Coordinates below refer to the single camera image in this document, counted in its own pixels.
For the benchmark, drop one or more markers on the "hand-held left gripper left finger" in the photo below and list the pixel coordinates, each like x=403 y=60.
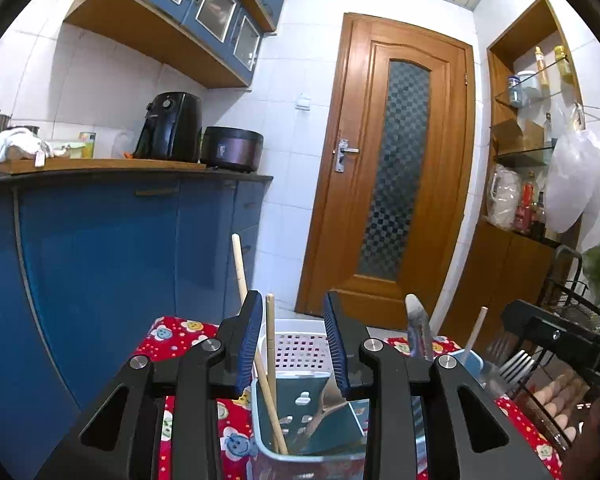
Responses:
x=247 y=345

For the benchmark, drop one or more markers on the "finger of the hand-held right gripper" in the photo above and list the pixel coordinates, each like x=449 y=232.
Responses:
x=535 y=317
x=575 y=347

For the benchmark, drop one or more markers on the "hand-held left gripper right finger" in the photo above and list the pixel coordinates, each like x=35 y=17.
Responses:
x=337 y=350

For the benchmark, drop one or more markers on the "bamboo chopstick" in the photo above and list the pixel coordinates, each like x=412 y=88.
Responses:
x=271 y=330

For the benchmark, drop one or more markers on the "light blue utensil box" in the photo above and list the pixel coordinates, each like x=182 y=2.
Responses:
x=300 y=355

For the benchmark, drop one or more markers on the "slim steel fork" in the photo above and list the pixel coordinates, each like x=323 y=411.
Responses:
x=515 y=367

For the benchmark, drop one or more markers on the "cream plastic fork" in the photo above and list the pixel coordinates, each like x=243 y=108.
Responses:
x=325 y=410

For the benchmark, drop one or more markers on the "steel table knife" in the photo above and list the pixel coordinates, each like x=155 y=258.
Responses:
x=419 y=325

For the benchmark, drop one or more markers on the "pile of eggs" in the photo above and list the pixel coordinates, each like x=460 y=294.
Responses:
x=557 y=400

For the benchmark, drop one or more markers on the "wooden shelf unit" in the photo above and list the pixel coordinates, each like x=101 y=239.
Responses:
x=505 y=270

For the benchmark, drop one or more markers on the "red printed tablecloth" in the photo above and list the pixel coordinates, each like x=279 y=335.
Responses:
x=180 y=332

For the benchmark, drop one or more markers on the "wooden door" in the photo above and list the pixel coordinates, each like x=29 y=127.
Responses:
x=340 y=240

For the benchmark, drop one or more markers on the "red sauce bottle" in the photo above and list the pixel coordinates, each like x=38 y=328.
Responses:
x=525 y=205

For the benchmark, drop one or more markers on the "white sack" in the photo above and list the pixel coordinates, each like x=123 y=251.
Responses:
x=502 y=197

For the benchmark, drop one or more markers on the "white plastic bag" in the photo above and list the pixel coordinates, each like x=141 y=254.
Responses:
x=575 y=180

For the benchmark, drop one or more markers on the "blue counter cabinet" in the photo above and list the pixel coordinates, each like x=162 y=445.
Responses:
x=105 y=260

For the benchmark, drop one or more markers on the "dark rice cooker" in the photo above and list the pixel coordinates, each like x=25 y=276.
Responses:
x=232 y=150

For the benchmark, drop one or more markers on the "glass jar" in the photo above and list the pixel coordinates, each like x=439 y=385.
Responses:
x=516 y=91

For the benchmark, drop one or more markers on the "wooden cutting board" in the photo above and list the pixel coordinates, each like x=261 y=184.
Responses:
x=105 y=165

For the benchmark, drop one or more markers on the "black air fryer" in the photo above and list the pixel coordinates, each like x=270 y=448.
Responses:
x=170 y=127

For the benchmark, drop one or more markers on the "clear plastic container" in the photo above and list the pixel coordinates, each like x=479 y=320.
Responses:
x=124 y=145

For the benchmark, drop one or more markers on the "yellow bottle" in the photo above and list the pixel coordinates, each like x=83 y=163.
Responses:
x=564 y=62
x=542 y=67

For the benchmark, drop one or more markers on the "white cloth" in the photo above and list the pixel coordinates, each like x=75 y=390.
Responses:
x=20 y=142

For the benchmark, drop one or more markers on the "white light switch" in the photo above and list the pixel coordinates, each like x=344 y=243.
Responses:
x=304 y=103

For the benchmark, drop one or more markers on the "glass-door wall cabinet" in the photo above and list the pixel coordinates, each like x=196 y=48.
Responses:
x=155 y=25

